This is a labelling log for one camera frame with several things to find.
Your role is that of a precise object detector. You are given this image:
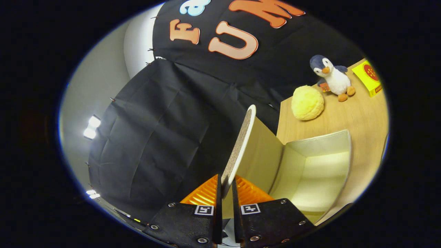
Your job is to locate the yellow fluffy plush ball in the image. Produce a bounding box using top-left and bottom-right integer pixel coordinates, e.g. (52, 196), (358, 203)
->
(291, 85), (325, 121)

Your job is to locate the yellow book with red circle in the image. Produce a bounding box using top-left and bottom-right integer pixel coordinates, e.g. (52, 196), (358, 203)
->
(351, 60), (383, 97)

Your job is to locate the beige fabric storage box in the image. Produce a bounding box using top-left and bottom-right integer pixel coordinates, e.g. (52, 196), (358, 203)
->
(220, 104), (352, 226)

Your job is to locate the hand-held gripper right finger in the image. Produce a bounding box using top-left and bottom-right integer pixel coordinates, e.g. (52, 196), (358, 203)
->
(232, 175), (316, 248)

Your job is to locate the penguin plush toy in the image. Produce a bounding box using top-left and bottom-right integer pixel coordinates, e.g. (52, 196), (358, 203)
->
(309, 54), (356, 102)

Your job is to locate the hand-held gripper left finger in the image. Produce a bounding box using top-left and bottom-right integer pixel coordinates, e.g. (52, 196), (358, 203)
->
(143, 174), (223, 248)

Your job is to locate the black backdrop cloth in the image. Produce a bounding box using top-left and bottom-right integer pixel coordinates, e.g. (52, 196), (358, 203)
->
(86, 0), (366, 221)

